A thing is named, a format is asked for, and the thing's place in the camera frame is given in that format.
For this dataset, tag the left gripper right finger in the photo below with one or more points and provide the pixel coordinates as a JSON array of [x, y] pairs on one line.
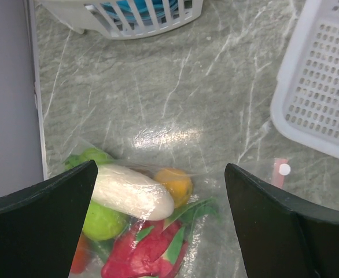
[[281, 234]]

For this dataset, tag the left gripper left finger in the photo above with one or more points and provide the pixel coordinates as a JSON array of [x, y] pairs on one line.
[[40, 225]]

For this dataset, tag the clear zip top bag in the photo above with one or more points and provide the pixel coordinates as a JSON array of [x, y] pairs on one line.
[[213, 249]]

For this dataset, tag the white perforated tray basket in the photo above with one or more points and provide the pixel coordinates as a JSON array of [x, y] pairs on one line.
[[305, 104]]

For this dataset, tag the red orange fake fruit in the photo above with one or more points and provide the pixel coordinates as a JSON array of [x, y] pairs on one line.
[[82, 256]]

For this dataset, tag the green fake apple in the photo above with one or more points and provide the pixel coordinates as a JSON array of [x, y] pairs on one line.
[[103, 223]]

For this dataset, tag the white fake radish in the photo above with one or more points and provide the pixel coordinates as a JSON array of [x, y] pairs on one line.
[[132, 193]]

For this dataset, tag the red fake dragon fruit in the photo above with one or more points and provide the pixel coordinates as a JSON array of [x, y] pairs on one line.
[[147, 249]]

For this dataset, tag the white slotted dish basket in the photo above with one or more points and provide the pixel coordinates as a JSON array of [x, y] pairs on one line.
[[81, 16]]

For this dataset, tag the blue plate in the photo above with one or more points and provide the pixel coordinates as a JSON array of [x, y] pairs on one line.
[[161, 13]]

